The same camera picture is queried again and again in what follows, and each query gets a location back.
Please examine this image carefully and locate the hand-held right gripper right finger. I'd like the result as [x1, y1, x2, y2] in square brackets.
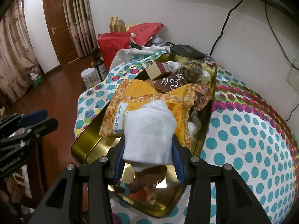
[172, 135, 264, 224]

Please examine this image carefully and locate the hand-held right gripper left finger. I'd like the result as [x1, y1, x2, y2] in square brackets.
[37, 134, 127, 224]

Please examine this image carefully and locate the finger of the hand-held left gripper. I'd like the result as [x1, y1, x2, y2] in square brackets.
[17, 109, 48, 127]
[23, 118, 59, 139]

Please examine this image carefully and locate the gold metal tin box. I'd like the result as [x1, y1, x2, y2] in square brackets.
[71, 53, 218, 218]

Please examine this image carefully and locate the white sock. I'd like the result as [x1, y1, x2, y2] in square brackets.
[123, 100, 177, 172]
[166, 61, 184, 73]

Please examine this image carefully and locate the clear plastic bag bundle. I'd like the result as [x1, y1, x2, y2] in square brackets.
[201, 70, 212, 84]
[187, 111, 202, 140]

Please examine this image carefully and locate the yellow snack bag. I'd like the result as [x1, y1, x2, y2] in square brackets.
[99, 79, 199, 150]

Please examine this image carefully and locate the brown snack bag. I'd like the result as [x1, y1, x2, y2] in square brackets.
[153, 73, 211, 111]

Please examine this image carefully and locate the small brown gold box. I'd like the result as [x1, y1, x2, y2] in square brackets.
[145, 61, 173, 81]

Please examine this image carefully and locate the green printed bag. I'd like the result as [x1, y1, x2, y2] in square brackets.
[29, 71, 46, 88]

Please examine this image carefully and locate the dark wooden furniture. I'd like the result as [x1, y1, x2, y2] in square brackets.
[0, 135, 50, 224]

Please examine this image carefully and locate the polka dot tablecloth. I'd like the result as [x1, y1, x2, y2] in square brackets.
[74, 47, 299, 224]

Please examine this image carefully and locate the patterned brown curtain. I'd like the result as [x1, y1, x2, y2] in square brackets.
[62, 0, 97, 57]
[0, 0, 44, 103]

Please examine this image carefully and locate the clear jar white lid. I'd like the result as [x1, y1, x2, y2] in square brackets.
[81, 68, 100, 90]

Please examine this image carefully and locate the dark glass bottle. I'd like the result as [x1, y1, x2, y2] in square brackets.
[91, 47, 107, 81]

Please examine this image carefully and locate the brown wooden door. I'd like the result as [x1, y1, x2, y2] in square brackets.
[42, 0, 78, 66]

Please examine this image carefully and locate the tall red gift bag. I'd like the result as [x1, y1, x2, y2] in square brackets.
[97, 32, 132, 69]

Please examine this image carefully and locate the black set-top box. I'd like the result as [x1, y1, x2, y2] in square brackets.
[170, 44, 205, 60]

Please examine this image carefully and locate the cardboard box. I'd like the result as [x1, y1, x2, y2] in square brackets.
[109, 16, 128, 33]

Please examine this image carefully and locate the small white appliance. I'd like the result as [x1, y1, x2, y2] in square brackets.
[152, 35, 164, 47]

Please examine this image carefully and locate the flat red gift bag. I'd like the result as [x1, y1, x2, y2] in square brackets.
[127, 23, 165, 47]

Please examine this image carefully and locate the black cable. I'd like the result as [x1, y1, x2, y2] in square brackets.
[265, 3, 299, 70]
[209, 0, 247, 55]

